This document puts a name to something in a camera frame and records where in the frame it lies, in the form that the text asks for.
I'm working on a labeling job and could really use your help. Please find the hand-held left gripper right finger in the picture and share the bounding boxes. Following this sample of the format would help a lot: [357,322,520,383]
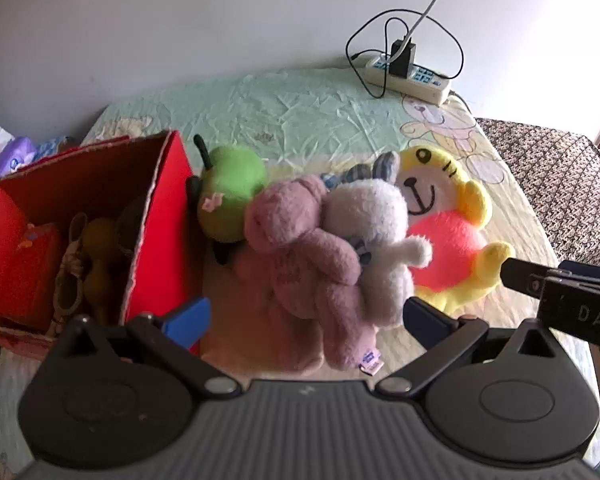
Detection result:
[375,296,563,400]

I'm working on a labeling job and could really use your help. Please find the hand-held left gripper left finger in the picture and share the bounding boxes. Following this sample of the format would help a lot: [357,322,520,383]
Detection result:
[72,297,242,401]

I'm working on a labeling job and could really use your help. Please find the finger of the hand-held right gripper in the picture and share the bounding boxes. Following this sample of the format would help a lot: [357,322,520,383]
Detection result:
[500,256,551,305]

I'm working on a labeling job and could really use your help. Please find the yellow plush tiger pink belly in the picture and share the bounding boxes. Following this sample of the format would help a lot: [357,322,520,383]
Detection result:
[395,145,517,316]

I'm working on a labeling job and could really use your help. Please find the white plush bunny checked ears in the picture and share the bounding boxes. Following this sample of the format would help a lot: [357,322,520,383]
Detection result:
[320,151,433,331]

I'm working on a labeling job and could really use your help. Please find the red cardboard box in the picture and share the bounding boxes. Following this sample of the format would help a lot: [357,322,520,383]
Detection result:
[0,130,206,361]

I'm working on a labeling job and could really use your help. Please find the pink plush teddy bear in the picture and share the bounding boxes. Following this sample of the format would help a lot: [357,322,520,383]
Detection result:
[232,174,386,376]

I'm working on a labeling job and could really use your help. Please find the green plush toy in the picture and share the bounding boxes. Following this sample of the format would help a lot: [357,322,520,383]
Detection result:
[187,134,268,266]

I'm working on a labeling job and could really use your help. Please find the brown patterned sofa cover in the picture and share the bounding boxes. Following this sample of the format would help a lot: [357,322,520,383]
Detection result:
[475,117,600,271]

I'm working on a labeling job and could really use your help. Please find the brown gourd toy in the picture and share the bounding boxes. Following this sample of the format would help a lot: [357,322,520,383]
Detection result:
[82,217,121,326]

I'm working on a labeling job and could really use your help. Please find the white power strip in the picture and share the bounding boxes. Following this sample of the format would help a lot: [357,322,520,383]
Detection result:
[362,55,453,107]

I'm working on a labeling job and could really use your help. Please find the purple tissue pack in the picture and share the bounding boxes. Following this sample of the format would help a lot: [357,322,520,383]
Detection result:
[0,136,36,181]

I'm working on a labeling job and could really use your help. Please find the green printed bed sheet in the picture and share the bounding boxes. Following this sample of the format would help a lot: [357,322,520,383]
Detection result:
[0,65,600,480]

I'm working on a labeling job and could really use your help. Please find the black charger plug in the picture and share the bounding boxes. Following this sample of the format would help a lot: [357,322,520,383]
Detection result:
[390,40,417,80]

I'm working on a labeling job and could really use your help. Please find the beige rope keychain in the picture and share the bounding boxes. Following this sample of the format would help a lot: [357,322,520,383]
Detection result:
[52,212,88,336]

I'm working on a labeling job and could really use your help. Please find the black cable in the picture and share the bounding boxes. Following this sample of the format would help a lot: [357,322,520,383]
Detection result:
[346,9,465,100]

